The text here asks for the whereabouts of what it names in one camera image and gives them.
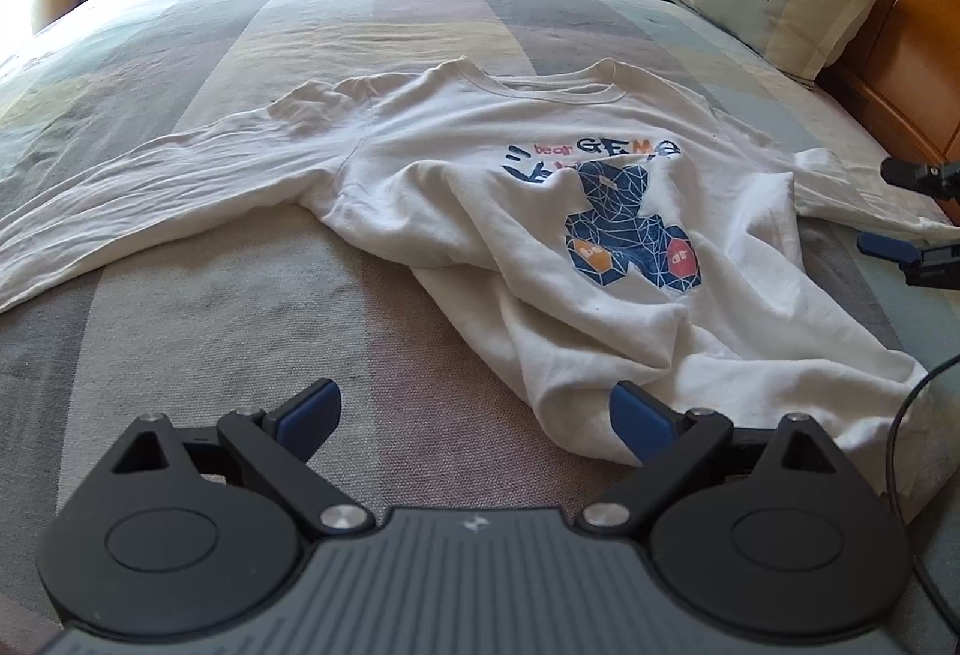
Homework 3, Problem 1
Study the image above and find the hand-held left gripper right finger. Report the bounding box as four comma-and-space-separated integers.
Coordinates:
577, 381, 856, 542

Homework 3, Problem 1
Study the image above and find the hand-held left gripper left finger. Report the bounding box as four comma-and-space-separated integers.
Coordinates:
112, 379, 376, 540

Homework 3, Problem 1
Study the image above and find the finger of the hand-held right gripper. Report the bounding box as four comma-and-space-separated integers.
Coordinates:
881, 156, 960, 202
857, 231, 960, 289

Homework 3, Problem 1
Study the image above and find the white printed long-sleeve shirt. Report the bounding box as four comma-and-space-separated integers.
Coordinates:
0, 57, 960, 468

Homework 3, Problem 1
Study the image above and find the wooden bed headboard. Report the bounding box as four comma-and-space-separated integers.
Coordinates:
645, 0, 960, 169

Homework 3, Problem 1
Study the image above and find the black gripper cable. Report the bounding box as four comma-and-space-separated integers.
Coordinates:
883, 355, 960, 626

